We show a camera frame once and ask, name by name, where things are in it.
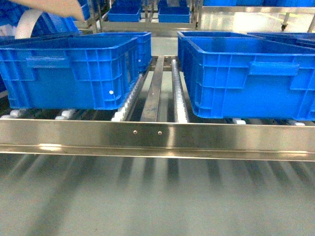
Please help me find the blue bin front right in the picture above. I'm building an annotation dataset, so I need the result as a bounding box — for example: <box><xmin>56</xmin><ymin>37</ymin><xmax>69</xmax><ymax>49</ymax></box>
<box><xmin>182</xmin><ymin>37</ymin><xmax>315</xmax><ymax>120</ymax></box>

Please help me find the blue bin front left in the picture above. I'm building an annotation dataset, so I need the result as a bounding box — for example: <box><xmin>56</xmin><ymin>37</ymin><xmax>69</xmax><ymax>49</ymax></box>
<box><xmin>0</xmin><ymin>36</ymin><xmax>139</xmax><ymax>110</ymax></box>

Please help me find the blue bin rear right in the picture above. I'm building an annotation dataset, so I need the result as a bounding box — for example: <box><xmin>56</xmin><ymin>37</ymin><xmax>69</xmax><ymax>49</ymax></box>
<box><xmin>177</xmin><ymin>31</ymin><xmax>253</xmax><ymax>71</ymax></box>

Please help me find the blue bin rear left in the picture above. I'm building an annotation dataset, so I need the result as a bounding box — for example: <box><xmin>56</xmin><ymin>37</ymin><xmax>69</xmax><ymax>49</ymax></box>
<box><xmin>37</xmin><ymin>32</ymin><xmax>152</xmax><ymax>72</ymax></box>

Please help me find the beige plastic dustpan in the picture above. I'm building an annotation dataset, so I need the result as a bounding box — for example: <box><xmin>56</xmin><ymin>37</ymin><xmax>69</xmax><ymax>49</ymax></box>
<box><xmin>14</xmin><ymin>0</ymin><xmax>86</xmax><ymax>40</ymax></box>

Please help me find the blue bin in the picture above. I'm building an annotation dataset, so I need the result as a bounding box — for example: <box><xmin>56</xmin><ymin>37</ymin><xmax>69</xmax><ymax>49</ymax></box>
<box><xmin>182</xmin><ymin>37</ymin><xmax>315</xmax><ymax>120</ymax></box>
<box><xmin>177</xmin><ymin>31</ymin><xmax>253</xmax><ymax>71</ymax></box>
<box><xmin>0</xmin><ymin>36</ymin><xmax>139</xmax><ymax>110</ymax></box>
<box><xmin>37</xmin><ymin>32</ymin><xmax>152</xmax><ymax>72</ymax></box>

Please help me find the steel roller shelf rack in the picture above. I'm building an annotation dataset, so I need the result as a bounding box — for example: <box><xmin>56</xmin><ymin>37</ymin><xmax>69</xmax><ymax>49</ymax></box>
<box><xmin>0</xmin><ymin>0</ymin><xmax>315</xmax><ymax>162</ymax></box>

